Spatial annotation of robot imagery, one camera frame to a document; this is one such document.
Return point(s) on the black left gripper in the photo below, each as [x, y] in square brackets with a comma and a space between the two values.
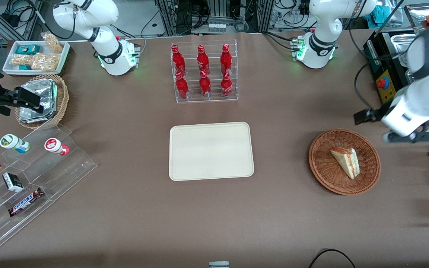
[378, 111]

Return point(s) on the triangle sandwich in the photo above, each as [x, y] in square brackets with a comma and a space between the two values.
[346, 162]

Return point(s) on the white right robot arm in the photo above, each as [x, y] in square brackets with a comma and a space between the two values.
[106, 44]

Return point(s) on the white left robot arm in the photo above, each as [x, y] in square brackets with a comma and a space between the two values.
[320, 22]

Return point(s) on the deep wicker basket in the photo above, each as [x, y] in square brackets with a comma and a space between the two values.
[62, 100]

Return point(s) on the white rectangular snack tray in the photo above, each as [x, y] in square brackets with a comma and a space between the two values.
[63, 56]

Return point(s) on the round brown wicker basket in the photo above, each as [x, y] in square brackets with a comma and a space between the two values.
[326, 167]

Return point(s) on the beige plastic tray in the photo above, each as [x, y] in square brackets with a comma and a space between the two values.
[210, 150]

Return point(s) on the silver foil wrapped packs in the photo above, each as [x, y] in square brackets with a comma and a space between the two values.
[45, 96]

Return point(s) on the small teal snack pack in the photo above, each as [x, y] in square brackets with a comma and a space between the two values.
[25, 67]

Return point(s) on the large clear snack bag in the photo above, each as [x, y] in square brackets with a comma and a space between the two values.
[46, 61]

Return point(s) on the clear bag of crackers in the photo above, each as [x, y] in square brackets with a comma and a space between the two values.
[21, 59]

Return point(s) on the green lid yogurt cup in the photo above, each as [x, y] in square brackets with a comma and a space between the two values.
[11, 142]

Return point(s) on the red lid yogurt cup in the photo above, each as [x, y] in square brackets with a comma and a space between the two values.
[54, 145]

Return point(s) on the teal snack box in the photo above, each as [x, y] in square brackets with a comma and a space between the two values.
[27, 49]

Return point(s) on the black food warmer cabinet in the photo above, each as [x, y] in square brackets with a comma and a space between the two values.
[374, 56]

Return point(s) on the clear bag of peanuts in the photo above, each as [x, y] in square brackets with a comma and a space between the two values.
[53, 42]

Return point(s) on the clear acrylic stepped shelf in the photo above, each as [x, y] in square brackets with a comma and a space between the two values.
[69, 167]

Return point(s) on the small black white box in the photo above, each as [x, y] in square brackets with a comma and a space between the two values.
[12, 182]

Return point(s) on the Snickers chocolate bar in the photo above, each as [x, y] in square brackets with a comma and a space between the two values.
[25, 202]

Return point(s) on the teal cloth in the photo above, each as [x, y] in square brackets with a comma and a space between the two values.
[382, 14]

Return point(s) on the red cola bottle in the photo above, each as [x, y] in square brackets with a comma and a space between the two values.
[205, 85]
[203, 59]
[226, 86]
[226, 59]
[181, 87]
[178, 59]

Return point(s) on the clear acrylic bottle rack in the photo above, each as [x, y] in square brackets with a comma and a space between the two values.
[214, 99]

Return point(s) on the grey device edge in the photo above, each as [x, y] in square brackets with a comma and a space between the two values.
[219, 264]

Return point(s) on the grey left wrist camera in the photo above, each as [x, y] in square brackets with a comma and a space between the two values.
[412, 137]

